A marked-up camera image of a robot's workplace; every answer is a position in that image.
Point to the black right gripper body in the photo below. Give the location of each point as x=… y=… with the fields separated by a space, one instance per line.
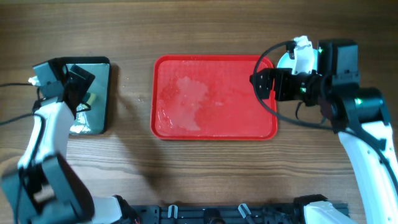
x=304 y=86

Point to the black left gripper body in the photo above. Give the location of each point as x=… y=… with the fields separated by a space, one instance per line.
x=81 y=87

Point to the yellow green sponge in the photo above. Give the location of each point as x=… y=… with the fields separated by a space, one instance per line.
x=88 y=99

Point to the teal plate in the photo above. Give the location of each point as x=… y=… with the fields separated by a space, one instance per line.
x=286 y=61

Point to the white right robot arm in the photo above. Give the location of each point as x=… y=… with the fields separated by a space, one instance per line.
x=328 y=76

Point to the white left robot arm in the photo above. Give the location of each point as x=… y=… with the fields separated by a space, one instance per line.
x=44 y=188

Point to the black tray with water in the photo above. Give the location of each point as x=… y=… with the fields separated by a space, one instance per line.
x=93 y=122

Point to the red plastic tray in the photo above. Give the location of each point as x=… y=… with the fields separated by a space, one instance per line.
x=208 y=98

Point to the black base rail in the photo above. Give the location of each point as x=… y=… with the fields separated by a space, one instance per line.
x=266 y=214

